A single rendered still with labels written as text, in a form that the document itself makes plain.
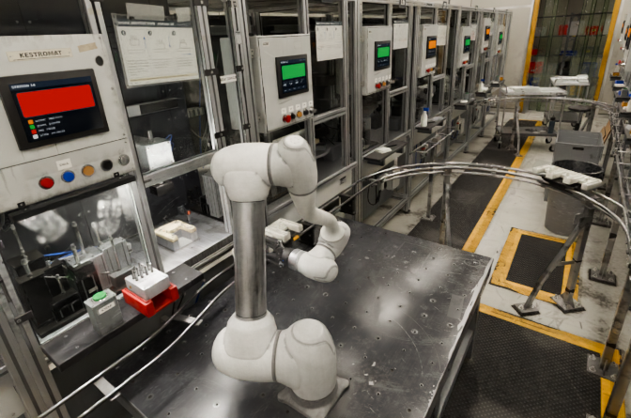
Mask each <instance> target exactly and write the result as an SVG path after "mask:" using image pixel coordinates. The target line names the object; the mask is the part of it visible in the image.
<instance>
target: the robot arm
mask: <svg viewBox="0 0 631 418"><path fill-rule="evenodd" d="M210 169H211V174H212V176H213V178H214V180H215V181H216V182H217V183H218V184H220V185H222V186H224V188H225V190H226V192H227V195H228V197H229V199H230V200H231V201H233V204H232V205H233V241H234V264H235V301H236V312H235V313H234V314H233V315H232V316H231V318H229V320H228V322H227V327H225V328H223V329H222V330H221V331H220V332H219V333H218V335H217V337H216V339H215V341H214V343H213V347H212V361H213V363H214V365H215V366H216V368H217V369H218V370H219V371H220V372H222V373H223V374H225V375H226V376H228V377H230V378H233V379H239V380H246V381H253V382H279V383H281V384H283V385H285V386H286V387H285V388H284V389H283V390H282V391H280V392H279V393H278V400H279V401H280V402H282V403H286V404H287V405H289V406H290V407H292V408H293V409H295V410H297V411H298V412H300V413H301V414H303V415H304V416H306V417H307V418H327V417H328V415H329V413H330V412H331V410H332V409H333V407H334V406H335V404H336V403H337V401H338V400H339V398H340V397H341V395H342V394H343V393H344V392H345V391H346V390H347V389H348V388H349V381H348V380H347V379H342V378H339V377H337V376H336V375H337V359H336V351H335V345H334V343H333V340H332V337H331V334H330V332H329V331H328V329H327V328H326V327H325V325H324V324H323V323H321V322H320V321H318V320H315V319H310V318H306V319H301V320H298V321H297V322H295V323H293V324H292V325H291V326H289V328H288V329H285V330H277V326H276V324H275V321H274V317H273V315H272V314H271V313H270V312H269V311H268V310H267V281H266V260H267V261H268V262H270V263H273V264H275V265H278V266H279V267H280V268H281V267H283V266H284V265H287V266H288V267H289V268H290V269H292V270H294V271H297V272H300V273H302V274H303V275H304V276H306V277H308V278H310V279H312V280H315V281H318V282H323V283H330V282H332V281H333V280H334V279H335V278H336V276H337V274H338V266H337V264H336V263H335V262H334V260H335V259H336V257H337V256H339V255H340V254H341V253H342V251H343V250H344V248H345V247H346V244H347V243H348V240H349V237H350V229H349V227H348V225H347V224H345V223H344V222H337V220H336V218H335V217H334V216H333V215H332V214H330V213H328V212H327V211H324V210H322V209H318V208H316V189H317V168H316V159H315V156H314V153H313V151H312V150H311V148H310V146H309V144H308V143H307V141H306V140H305V139H304V138H302V137H301V136H298V135H289V136H287V137H285V138H283V139H282V140H280V141H279V143H277V144H268V143H242V144H236V145H232V146H229V147H224V148H222V149H221V150H219V151H218V152H216V153H215V154H214V156H213V157H212V160H211V166H210ZM270 186H282V187H286V188H287V190H288V192H289V194H290V196H291V198H292V200H293V202H294V204H295V207H296V209H297V211H298V213H299V215H300V217H301V218H302V219H303V220H305V221H306V222H308V223H311V224H320V225H323V226H322V228H321V230H320V235H319V238H318V243H317V245H316V246H315V248H314V249H312V250H311V251H309V252H308V253H307V252H305V251H302V250H300V249H292V248H287V247H285V246H283V244H282V242H283V240H277V239H275V238H273V237H270V236H266V232H265V199H267V197H268V195H269V189H270ZM276 244H277V245H276ZM266 245H267V246H268V247H270V248H271V249H273V251H274V252H276V253H268V250H266Z"/></svg>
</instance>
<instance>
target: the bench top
mask: <svg viewBox="0 0 631 418"><path fill-rule="evenodd" d="M333 216H334V217H335V218H336V220H337V222H344V223H345V224H347V225H348V227H349V229H350V237H349V240H348V243H347V244H346V247H345V248H344V250H343V251H342V253H341V254H340V255H339V256H337V257H336V259H335V260H334V262H335V263H336V264H337V266H338V274H337V276H336V278H335V279H334V280H333V281H332V282H330V283H323V282H318V281H315V280H312V279H310V278H308V277H306V276H304V275H303V274H302V273H300V272H297V271H294V270H292V269H290V268H289V267H288V266H287V265H284V266H283V267H281V268H280V267H279V266H278V265H275V264H273V263H269V264H268V265H267V266H266V281H267V310H268V311H269V312H270V313H271V314H272V315H273V317H274V321H275V324H276V326H277V330H285V329H288V328H289V326H291V325H292V324H293V323H295V322H297V321H298V320H301V319H306V318H310V319H315V320H318V321H320V322H321V323H323V324H324V325H325V327H326V328H327V329H328V331H329V332H330V334H331V337H332V340H333V343H334V345H335V351H336V359H337V375H336V376H337V377H339V378H342V379H347V380H348V381H349V388H348V389H347V390H346V391H345V392H344V393H343V394H342V395H341V397H340V398H339V400H338V401H337V403H336V404H335V406H334V407H333V409H332V410H331V412H330V413H329V415H328V417H327V418H426V417H427V415H428V413H429V411H430V409H431V407H432V404H433V402H434V400H435V397H436V395H437V393H438V390H439V387H440V384H441V383H442V381H443V378H444V376H445V374H446V371H447V369H448V367H449V364H450V362H451V360H452V358H453V356H454V352H455V350H456V348H457V345H458V343H459V341H460V338H461V336H462V334H463V332H464V330H465V328H466V325H467V323H468V321H469V317H470V315H471V312H472V310H473V308H474V305H475V303H476V302H477V299H478V297H479V295H480V292H481V290H482V288H483V285H484V283H485V279H486V277H487V275H488V273H489V271H490V269H491V266H492V264H493V261H494V258H492V257H488V256H485V255H478V254H474V253H472V252H468V251H464V250H460V249H457V248H454V247H450V246H447V245H443V244H439V243H436V242H433V241H429V240H423V239H419V238H415V237H411V236H408V235H405V234H401V233H398V232H394V231H391V230H388V229H384V228H380V227H376V226H373V225H369V224H364V223H360V222H356V221H352V220H349V219H346V218H342V217H339V216H335V215H333ZM385 233H387V234H385ZM385 255H388V257H386V256H385ZM432 257H434V258H435V259H433V258H432ZM366 276H370V278H366ZM233 281H235V276H233V277H232V278H231V279H229V280H228V281H226V282H225V283H223V284H222V285H221V286H219V287H217V288H216V289H214V290H213V291H212V292H210V293H209V294H207V296H205V297H204V298H203V299H201V300H200V301H198V302H197V303H195V304H194V305H192V306H191V307H189V308H188V309H187V310H185V311H184V312H182V313H181V315H184V316H188V317H195V318H197V317H198V316H199V315H200V313H201V312H202V311H203V310H204V309H205V308H206V307H207V306H208V305H209V304H210V303H211V302H212V300H213V299H214V298H215V297H216V296H217V295H218V294H219V293H220V292H221V291H223V290H224V289H225V288H226V287H227V286H228V285H230V284H231V283H232V282H233ZM235 312H236V301H235V285H233V286H231V287H230V288H229V289H228V290H227V291H225V292H224V294H223V295H222V296H221V297H220V298H219V299H218V300H217V301H216V302H215V303H214V304H213V305H212V306H211V307H210V308H209V309H208V310H207V311H206V313H205V314H204V315H203V316H202V317H201V318H200V319H203V321H202V322H201V323H200V324H199V326H195V325H194V326H193V327H192V328H191V329H190V330H189V331H188V332H187V333H186V334H185V335H184V336H183V338H182V339H181V340H180V341H179V342H178V343H177V344H176V345H174V346H173V347H172V348H171V349H170V350H169V351H168V352H167V353H166V354H165V355H164V356H162V357H161V358H160V359H159V360H158V361H157V362H156V363H154V364H153V365H152V366H150V367H149V368H148V369H147V370H146V371H145V372H143V373H142V374H141V375H139V376H138V377H137V378H136V379H134V380H133V381H131V382H130V383H129V384H128V385H126V386H125V387H124V388H122V389H121V390H120V391H119V392H120V397H121V398H122V399H123V400H124V401H125V402H126V403H128V404H129V405H130V406H131V407H132V408H133V409H134V410H135V411H136V412H137V413H138V414H139V415H140V416H141V417H142V418H307V417H306V416H304V415H303V414H301V413H300V412H298V411H297V410H295V409H293V408H292V407H290V406H289V405H287V404H286V403H282V402H280V401H279V400H278V393H279V392H280V391H282V390H283V389H284V388H285V387H286V386H285V385H283V384H281V383H279V382H253V381H246V380H239V379H233V378H230V377H228V376H226V375H225V374H223V373H222V372H220V371H219V370H218V369H217V368H216V366H215V365H214V363H213V361H212V347H213V343H214V341H215V339H216V337H217V335H218V333H219V332H220V331H221V330H222V329H223V328H225V327H227V322H228V320H229V318H231V316H232V315H233V314H234V313H235ZM189 326H190V324H188V323H185V322H181V321H177V320H172V321H171V322H170V323H169V324H168V325H167V326H166V327H165V328H164V329H162V330H161V331H160V332H159V333H158V334H157V335H156V336H155V337H154V338H152V339H151V340H150V341H149V342H148V343H147V344H145V345H144V346H143V347H142V348H140V349H139V350H137V351H136V352H135V353H133V354H132V355H131V356H130V357H129V358H127V359H126V360H125V361H123V362H122V363H120V364H119V365H117V366H116V367H115V368H113V369H112V370H110V371H109V372H108V373H106V374H105V375H103V377H104V378H105V379H106V380H107V381H108V382H109V383H110V384H111V385H112V386H113V387H114V388H116V387H117V386H119V385H120V384H121V383H123V382H124V381H125V380H127V379H128V378H129V377H131V376H132V375H133V374H135V373H136V372H137V371H139V370H140V369H141V368H143V367H144V366H145V365H147V364H148V363H149V362H151V361H152V360H153V359H154V358H156V357H157V356H158V355H159V354H160V353H162V352H163V351H164V350H165V349H166V348H167V347H168V346H170V345H171V344H172V343H173V342H174V341H175V340H176V339H177V338H178V337H179V336H180V335H181V334H182V333H183V332H184V331H185V330H186V329H187V328H188V327H189Z"/></svg>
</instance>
